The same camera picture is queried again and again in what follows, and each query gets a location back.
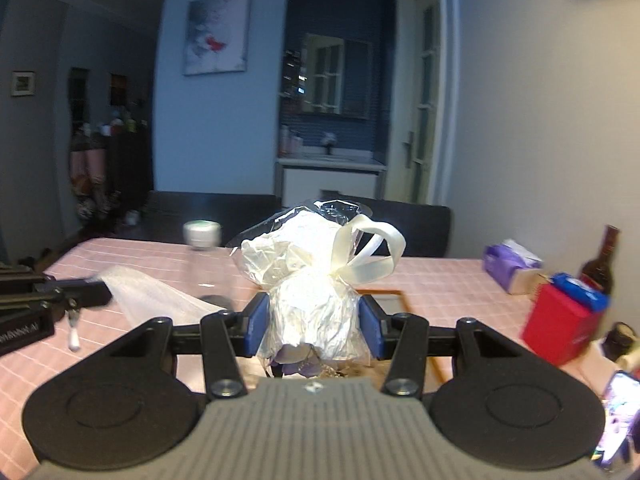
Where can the glass-front wall cabinet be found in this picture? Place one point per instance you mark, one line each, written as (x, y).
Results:
(330, 76)

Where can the small dark wall picture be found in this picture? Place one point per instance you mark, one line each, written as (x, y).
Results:
(118, 88)

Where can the wall picture with glasses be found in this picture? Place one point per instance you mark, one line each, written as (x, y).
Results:
(216, 35)

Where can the smartphone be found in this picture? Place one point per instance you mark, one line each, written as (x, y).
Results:
(617, 412)

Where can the orange box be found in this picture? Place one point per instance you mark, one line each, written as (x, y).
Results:
(392, 294)

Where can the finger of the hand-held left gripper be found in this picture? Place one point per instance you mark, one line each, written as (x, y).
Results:
(75, 292)

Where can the white door with glass panes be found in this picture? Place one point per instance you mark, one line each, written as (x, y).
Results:
(422, 110)

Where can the clear plastic bag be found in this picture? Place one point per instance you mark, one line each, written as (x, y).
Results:
(150, 297)

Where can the dark sideboard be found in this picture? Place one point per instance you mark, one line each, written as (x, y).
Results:
(125, 170)

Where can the brown glass bottle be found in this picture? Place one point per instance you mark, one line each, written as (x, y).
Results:
(600, 260)

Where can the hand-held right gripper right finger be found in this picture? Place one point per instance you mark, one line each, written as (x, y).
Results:
(371, 327)

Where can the white bundle with ribbon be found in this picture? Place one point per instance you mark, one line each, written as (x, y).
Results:
(312, 290)

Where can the pink bottles on counter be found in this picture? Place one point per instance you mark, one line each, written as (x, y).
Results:
(289, 143)

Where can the black chair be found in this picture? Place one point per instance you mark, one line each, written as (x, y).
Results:
(415, 230)

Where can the small framed wall picture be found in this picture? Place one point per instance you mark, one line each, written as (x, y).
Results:
(22, 83)

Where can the pink checked tablecloth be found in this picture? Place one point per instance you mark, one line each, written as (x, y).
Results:
(450, 300)

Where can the dark round object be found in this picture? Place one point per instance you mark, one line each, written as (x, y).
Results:
(620, 341)

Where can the purple tissue pack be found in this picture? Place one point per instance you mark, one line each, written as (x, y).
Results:
(512, 266)

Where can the white counter cabinet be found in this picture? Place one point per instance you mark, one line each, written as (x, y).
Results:
(330, 177)

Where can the clear plastic water bottle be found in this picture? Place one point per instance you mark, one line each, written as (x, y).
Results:
(202, 234)

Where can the red box with blue lid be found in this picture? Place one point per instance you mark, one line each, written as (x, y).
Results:
(562, 327)

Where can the faucet with white cloth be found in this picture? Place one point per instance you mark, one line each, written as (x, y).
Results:
(328, 141)

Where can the floral patterned cloth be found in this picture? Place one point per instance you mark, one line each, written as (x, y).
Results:
(90, 180)

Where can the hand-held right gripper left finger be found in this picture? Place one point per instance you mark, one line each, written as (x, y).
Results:
(256, 324)

